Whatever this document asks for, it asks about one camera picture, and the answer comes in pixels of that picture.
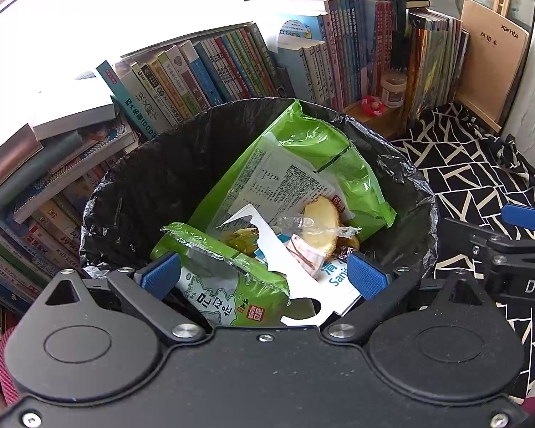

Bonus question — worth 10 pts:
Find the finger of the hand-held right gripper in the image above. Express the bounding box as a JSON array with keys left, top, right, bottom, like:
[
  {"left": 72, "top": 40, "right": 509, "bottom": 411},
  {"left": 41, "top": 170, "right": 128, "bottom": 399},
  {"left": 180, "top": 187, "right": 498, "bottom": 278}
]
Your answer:
[
  {"left": 501, "top": 204, "right": 535, "bottom": 233},
  {"left": 441, "top": 218, "right": 535, "bottom": 272}
]

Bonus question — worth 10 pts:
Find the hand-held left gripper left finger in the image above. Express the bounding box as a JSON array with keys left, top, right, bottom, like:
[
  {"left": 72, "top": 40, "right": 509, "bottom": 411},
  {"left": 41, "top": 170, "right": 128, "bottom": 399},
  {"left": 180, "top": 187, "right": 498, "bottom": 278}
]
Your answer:
[{"left": 44, "top": 252, "right": 206, "bottom": 346}]

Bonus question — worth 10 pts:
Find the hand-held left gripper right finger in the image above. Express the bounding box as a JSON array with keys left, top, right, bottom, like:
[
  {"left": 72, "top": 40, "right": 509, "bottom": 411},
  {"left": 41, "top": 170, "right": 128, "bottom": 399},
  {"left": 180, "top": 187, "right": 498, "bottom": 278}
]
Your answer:
[{"left": 325, "top": 252, "right": 499, "bottom": 346}]

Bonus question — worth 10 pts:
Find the pink white striped piece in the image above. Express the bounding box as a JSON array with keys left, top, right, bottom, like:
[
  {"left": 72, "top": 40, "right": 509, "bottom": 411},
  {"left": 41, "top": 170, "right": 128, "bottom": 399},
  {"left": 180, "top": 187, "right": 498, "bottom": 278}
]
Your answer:
[{"left": 286, "top": 236, "right": 324, "bottom": 272}]

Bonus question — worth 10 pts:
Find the white blue wipes packet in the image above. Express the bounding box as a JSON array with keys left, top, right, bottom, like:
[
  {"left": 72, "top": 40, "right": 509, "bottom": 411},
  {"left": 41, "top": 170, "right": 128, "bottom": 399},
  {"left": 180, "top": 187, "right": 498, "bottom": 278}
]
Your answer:
[{"left": 220, "top": 204, "right": 362, "bottom": 327}]

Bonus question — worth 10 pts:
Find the pale bread slice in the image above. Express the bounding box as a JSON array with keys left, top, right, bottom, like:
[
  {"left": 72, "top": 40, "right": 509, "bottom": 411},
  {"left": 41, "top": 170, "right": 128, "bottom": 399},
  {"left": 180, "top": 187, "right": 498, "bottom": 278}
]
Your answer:
[{"left": 303, "top": 195, "right": 342, "bottom": 255}]

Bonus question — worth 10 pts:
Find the clear plastic wrapper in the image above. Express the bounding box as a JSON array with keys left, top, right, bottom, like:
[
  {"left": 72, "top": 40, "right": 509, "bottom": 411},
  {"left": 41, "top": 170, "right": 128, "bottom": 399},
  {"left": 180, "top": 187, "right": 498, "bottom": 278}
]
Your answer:
[{"left": 274, "top": 215, "right": 362, "bottom": 241}]

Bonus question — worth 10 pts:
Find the gold candy wrapper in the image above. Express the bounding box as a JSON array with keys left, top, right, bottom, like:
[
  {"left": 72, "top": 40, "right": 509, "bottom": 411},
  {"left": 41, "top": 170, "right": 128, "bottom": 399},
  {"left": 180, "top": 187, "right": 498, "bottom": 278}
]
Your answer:
[{"left": 223, "top": 227, "right": 260, "bottom": 254}]

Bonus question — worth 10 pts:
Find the small green snack packet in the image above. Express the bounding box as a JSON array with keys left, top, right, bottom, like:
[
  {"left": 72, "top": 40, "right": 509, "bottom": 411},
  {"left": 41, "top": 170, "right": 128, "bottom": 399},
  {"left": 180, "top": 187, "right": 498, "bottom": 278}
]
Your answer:
[{"left": 151, "top": 222, "right": 291, "bottom": 328}]

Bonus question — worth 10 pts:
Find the black plastic trash bag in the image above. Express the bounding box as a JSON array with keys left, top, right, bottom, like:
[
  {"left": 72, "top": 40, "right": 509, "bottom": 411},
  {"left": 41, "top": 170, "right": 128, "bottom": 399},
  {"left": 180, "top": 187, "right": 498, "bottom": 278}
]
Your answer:
[{"left": 80, "top": 97, "right": 440, "bottom": 286}]

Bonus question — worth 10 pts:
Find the large green snack bag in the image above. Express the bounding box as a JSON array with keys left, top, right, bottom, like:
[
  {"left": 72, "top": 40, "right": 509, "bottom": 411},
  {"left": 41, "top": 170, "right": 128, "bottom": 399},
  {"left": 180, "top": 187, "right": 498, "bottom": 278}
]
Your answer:
[{"left": 189, "top": 99, "right": 397, "bottom": 250}]

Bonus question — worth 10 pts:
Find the black white patterned cloth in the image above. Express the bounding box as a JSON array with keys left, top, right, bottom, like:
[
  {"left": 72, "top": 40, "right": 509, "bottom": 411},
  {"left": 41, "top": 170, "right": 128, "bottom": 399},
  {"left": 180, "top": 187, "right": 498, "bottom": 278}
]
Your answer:
[{"left": 390, "top": 102, "right": 535, "bottom": 399}]

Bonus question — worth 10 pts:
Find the row of leaning textbooks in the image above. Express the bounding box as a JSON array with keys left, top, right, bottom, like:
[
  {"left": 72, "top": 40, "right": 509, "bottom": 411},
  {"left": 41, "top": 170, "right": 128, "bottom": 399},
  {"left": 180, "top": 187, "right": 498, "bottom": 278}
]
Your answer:
[{"left": 0, "top": 160, "right": 117, "bottom": 317}]

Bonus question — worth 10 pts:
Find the thick bead-edged notebook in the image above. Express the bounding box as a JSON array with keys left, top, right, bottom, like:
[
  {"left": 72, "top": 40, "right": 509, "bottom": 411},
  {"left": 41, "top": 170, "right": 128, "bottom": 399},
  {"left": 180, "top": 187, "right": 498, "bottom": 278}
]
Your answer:
[{"left": 13, "top": 134, "right": 139, "bottom": 224}]

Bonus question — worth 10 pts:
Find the wooden bookshelf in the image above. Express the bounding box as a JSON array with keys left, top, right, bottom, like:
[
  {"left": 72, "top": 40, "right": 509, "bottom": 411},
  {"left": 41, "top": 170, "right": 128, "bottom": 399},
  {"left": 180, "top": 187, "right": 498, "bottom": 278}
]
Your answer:
[{"left": 343, "top": 98, "right": 411, "bottom": 141}]

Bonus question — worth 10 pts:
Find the thin bead-edged notebook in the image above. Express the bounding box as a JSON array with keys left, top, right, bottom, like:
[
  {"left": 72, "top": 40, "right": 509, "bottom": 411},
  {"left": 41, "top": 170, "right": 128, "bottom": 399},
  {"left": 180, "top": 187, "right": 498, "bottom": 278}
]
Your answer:
[{"left": 49, "top": 122, "right": 139, "bottom": 174}]

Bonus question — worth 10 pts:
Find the brown notebook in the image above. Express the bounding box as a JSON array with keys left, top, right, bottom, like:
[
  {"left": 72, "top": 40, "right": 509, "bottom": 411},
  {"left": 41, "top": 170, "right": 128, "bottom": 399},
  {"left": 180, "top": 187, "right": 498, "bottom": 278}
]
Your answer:
[{"left": 455, "top": 0, "right": 530, "bottom": 130}]

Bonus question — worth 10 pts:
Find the white jar peach lid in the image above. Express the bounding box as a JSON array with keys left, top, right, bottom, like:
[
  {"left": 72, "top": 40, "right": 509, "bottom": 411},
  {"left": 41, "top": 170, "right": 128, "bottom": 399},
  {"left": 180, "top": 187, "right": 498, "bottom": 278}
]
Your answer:
[{"left": 380, "top": 71, "right": 408, "bottom": 108}]

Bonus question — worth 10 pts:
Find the white flat box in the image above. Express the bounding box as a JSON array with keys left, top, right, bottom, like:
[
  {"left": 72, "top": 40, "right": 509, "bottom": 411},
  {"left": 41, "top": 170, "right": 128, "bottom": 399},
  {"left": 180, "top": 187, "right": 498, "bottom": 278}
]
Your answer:
[{"left": 31, "top": 80, "right": 117, "bottom": 141}]

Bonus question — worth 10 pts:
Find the silver flat box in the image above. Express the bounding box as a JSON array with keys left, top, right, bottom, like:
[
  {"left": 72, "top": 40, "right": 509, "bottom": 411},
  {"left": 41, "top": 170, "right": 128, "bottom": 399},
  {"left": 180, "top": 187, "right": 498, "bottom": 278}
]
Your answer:
[{"left": 0, "top": 122, "right": 43, "bottom": 192}]

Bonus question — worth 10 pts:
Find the row of upright shelf books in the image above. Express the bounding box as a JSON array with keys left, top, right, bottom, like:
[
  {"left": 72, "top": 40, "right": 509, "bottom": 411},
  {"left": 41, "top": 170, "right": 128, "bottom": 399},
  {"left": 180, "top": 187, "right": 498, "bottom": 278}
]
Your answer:
[{"left": 96, "top": 0, "right": 471, "bottom": 137}]

